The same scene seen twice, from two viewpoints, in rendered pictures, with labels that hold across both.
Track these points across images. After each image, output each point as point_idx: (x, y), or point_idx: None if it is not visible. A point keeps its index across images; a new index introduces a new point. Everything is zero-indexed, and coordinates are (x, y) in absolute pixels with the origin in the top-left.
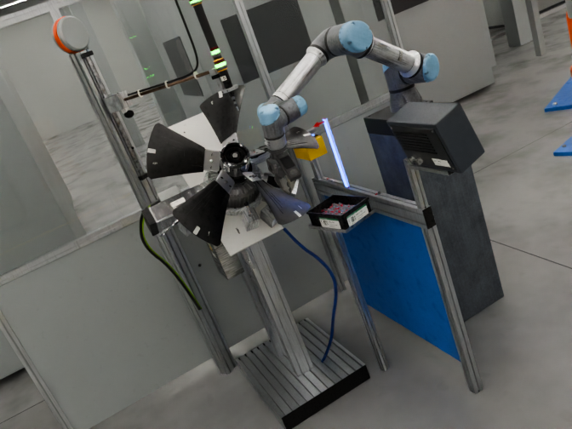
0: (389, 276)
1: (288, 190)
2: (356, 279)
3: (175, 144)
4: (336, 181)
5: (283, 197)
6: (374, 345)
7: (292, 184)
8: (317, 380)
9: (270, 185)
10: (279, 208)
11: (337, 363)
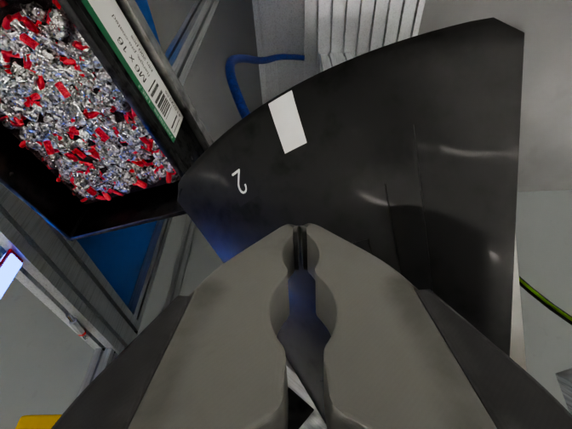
0: None
1: (326, 246)
2: (179, 37)
3: None
4: (58, 309)
5: (311, 277)
6: None
7: (245, 283)
8: (333, 14)
9: (322, 403)
10: (419, 174)
11: (286, 29)
